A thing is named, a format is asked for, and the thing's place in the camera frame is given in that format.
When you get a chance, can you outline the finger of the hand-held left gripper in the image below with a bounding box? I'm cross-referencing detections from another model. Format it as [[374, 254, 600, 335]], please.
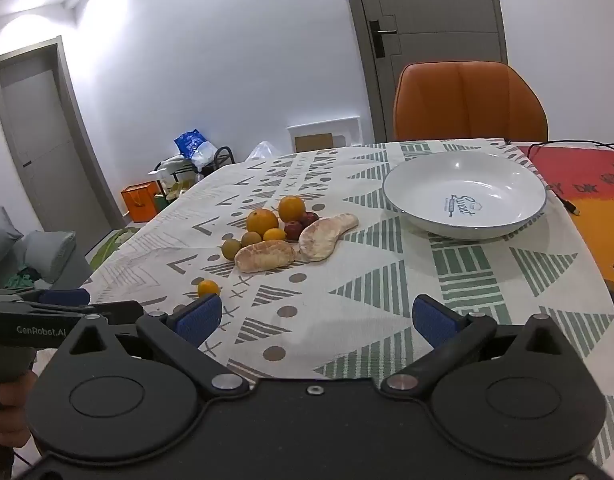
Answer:
[[22, 287, 90, 309], [32, 301, 145, 326]]

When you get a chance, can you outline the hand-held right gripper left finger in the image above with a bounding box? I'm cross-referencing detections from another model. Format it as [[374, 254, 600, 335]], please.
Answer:
[[52, 294, 250, 402]]

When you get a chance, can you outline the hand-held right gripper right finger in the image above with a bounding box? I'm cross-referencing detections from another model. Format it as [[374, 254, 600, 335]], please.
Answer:
[[379, 295, 578, 402]]

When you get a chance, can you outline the oval bread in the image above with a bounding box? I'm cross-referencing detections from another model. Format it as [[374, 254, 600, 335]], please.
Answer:
[[234, 240, 297, 274]]

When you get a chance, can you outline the white round plate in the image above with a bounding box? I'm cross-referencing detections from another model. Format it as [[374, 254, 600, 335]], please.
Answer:
[[383, 152, 548, 241]]

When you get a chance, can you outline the long bread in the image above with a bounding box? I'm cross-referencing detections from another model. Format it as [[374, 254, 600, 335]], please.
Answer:
[[299, 212, 360, 262]]

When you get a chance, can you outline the person's left hand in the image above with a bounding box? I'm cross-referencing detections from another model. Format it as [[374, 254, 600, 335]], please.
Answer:
[[0, 370, 38, 456]]

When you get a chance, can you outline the grey cushion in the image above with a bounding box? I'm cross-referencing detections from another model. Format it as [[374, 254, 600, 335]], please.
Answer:
[[0, 206, 24, 276], [24, 230, 78, 283]]

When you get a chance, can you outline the green patterned mat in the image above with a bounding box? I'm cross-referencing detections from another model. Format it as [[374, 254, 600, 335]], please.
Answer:
[[87, 227, 140, 272]]

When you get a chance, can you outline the patterned white green tablecloth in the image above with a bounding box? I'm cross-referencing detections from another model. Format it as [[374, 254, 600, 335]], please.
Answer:
[[80, 137, 614, 466]]

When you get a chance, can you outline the orange bag on floor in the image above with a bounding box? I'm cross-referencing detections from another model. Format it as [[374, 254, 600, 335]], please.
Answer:
[[120, 181, 160, 223]]

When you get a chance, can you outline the large orange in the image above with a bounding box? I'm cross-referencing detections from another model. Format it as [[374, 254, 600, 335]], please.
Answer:
[[246, 208, 280, 236], [278, 195, 307, 223]]

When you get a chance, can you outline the grey door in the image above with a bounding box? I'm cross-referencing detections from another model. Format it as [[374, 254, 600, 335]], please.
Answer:
[[0, 36, 125, 233], [339, 0, 510, 143]]

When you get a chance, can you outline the black metal rack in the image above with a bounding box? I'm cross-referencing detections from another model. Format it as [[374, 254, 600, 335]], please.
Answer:
[[154, 146, 236, 186]]

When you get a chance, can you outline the blue plastic bag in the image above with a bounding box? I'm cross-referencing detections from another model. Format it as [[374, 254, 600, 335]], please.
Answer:
[[173, 127, 220, 171]]

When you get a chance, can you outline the white plastic bag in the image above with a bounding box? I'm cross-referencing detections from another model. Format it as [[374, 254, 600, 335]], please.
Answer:
[[244, 140, 280, 163]]

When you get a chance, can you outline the red orange printed mat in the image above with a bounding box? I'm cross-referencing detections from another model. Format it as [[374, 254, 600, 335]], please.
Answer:
[[509, 142, 614, 321]]

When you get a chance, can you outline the white foam packaging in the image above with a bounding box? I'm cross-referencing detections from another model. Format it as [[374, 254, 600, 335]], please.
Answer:
[[287, 116, 363, 153]]

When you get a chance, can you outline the brown cardboard sheet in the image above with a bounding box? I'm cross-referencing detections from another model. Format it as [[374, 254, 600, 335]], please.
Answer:
[[294, 132, 335, 152]]

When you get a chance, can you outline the orange leather chair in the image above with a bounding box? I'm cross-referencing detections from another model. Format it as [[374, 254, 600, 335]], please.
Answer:
[[393, 61, 550, 143]]

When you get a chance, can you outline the black cable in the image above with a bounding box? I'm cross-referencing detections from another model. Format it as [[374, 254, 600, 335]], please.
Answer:
[[528, 140, 614, 217]]

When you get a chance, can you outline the black door handle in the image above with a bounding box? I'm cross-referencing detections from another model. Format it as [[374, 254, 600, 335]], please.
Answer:
[[369, 19, 402, 58]]

